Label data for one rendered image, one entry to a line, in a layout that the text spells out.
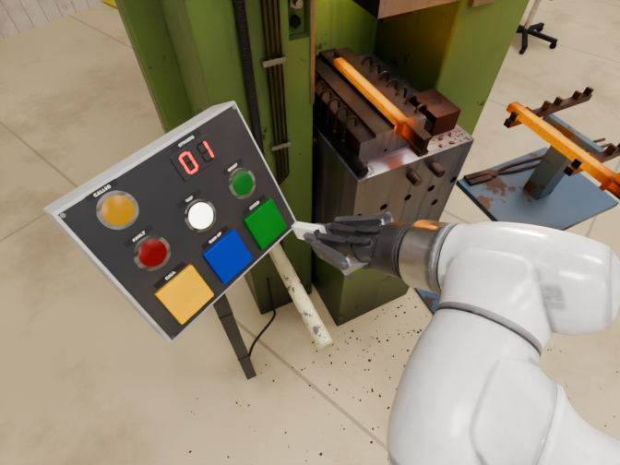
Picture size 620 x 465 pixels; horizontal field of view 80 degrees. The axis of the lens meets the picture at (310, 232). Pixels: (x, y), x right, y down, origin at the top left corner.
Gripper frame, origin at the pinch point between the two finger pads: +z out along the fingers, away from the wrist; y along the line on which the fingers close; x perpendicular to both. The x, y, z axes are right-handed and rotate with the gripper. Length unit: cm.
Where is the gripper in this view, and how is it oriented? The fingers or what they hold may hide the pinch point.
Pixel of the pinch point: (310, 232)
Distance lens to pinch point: 63.5
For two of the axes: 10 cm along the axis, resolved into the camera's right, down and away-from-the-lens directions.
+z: -6.7, -1.3, 7.3
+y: 6.3, -6.2, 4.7
